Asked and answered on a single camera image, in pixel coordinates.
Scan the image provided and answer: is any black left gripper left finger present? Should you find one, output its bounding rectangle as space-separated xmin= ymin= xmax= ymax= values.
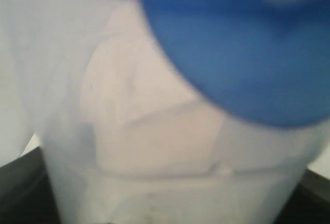
xmin=1 ymin=148 xmax=60 ymax=223

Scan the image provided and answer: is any clear plastic container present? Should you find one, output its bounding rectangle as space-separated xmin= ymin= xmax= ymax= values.
xmin=1 ymin=0 xmax=329 ymax=223

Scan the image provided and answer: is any blue container lid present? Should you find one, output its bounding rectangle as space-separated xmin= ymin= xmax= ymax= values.
xmin=140 ymin=0 xmax=329 ymax=127

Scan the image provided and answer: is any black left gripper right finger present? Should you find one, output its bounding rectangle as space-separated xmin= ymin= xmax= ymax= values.
xmin=279 ymin=170 xmax=329 ymax=223

